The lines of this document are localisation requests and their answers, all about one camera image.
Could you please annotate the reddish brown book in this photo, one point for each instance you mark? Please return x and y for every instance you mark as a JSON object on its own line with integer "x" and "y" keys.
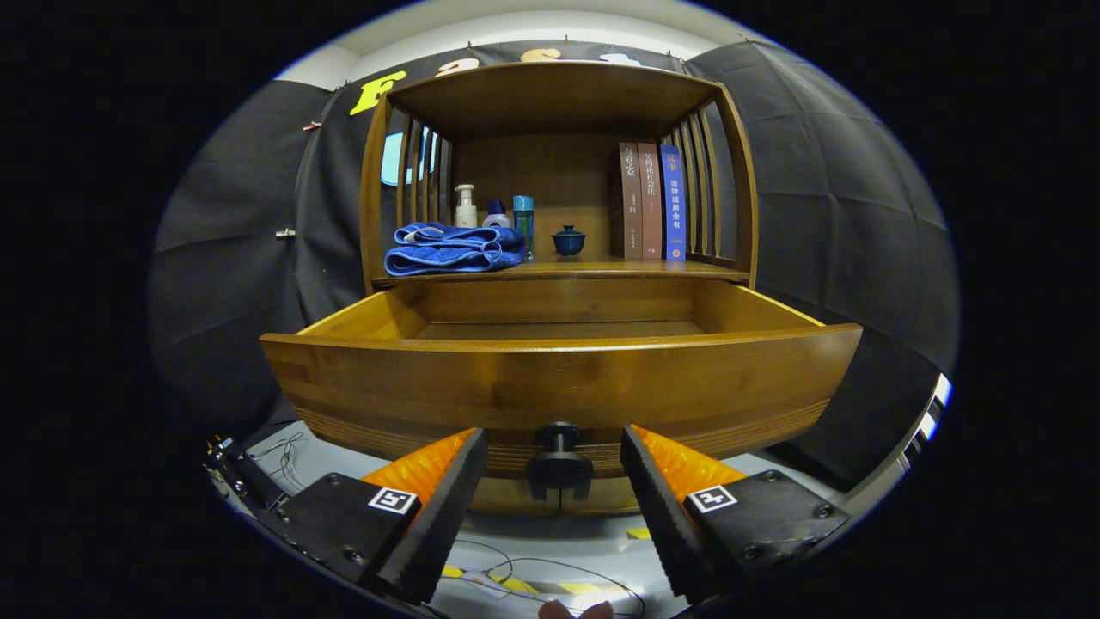
{"x": 650, "y": 206}

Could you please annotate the wooden drawer with black knob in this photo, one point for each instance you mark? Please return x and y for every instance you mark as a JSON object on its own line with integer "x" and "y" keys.
{"x": 559, "y": 387}

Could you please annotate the blue folded towel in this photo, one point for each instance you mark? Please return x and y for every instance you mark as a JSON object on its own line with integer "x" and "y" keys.
{"x": 447, "y": 254}

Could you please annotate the white pump bottle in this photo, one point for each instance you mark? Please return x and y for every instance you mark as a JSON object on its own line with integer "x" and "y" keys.
{"x": 465, "y": 213}

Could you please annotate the dark brown book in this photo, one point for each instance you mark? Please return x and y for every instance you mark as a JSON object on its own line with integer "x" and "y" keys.
{"x": 632, "y": 206}

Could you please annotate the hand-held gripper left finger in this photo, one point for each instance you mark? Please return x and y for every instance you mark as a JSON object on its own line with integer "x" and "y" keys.
{"x": 443, "y": 516}

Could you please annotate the dark blue lidded teacup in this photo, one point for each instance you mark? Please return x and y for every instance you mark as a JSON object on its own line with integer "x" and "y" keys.
{"x": 568, "y": 243}

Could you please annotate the yellow black striped floor tape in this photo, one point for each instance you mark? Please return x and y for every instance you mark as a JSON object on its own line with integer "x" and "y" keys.
{"x": 580, "y": 589}

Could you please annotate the teal clear bottle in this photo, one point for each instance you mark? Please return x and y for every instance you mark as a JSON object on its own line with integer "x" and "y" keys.
{"x": 523, "y": 219}

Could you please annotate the wooden cabinet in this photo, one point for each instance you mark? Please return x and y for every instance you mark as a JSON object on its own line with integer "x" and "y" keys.
{"x": 550, "y": 94}

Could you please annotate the wooden countertop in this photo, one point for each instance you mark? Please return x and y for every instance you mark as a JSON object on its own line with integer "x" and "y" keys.
{"x": 601, "y": 268}

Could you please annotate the white bottle with blue cap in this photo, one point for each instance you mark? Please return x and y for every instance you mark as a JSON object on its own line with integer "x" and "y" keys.
{"x": 497, "y": 219}

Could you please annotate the blue book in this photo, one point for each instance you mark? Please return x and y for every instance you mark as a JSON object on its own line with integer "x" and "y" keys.
{"x": 673, "y": 206}

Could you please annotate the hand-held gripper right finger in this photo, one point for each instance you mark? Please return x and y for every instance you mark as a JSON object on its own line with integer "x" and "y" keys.
{"x": 662, "y": 516}

